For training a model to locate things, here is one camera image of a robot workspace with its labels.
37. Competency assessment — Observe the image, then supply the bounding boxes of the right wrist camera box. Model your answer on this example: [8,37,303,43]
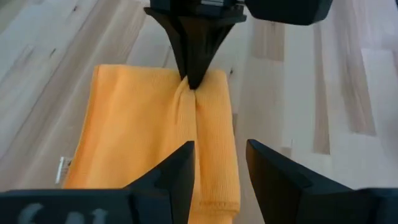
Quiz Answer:
[245,0,335,27]

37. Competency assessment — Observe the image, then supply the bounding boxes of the orange microfiber towel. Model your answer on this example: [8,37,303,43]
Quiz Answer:
[55,63,242,224]

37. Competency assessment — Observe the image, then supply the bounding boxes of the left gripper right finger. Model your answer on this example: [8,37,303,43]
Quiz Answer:
[247,139,352,224]

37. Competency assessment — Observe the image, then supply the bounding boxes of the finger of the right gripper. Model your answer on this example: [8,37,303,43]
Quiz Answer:
[144,8,187,78]
[178,17,246,90]

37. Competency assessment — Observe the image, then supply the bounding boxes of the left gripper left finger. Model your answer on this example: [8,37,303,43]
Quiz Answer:
[124,141,196,224]

